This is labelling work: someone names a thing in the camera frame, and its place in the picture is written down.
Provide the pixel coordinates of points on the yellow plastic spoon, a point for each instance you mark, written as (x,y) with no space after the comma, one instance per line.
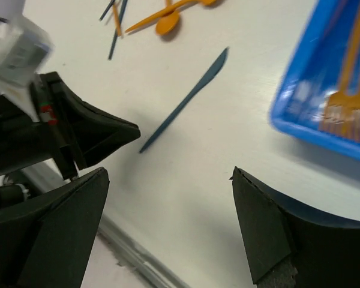
(166,11)
(167,23)

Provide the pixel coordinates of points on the blue plastic knife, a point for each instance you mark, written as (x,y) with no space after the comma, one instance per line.
(209,75)

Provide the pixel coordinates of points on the blue chopstick slanted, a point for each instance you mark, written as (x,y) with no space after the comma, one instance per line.
(110,4)

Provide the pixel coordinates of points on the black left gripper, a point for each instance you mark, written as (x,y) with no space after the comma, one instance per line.
(71,132)

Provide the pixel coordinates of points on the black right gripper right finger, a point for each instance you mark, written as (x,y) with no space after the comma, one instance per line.
(291,244)

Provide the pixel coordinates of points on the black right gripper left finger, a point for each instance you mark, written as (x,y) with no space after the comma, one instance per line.
(47,241)

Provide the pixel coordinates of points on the blue chopstick upright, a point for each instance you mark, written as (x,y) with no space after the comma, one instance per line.
(115,37)

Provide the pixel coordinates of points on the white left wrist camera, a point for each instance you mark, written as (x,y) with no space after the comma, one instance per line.
(23,49)

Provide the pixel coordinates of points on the yellow chopstick left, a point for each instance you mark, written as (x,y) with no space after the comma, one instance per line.
(117,21)

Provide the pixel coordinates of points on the red plastic fork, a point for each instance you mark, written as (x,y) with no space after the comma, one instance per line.
(335,15)

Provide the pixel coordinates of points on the blue divided plastic bin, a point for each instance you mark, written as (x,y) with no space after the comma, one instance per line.
(312,77)

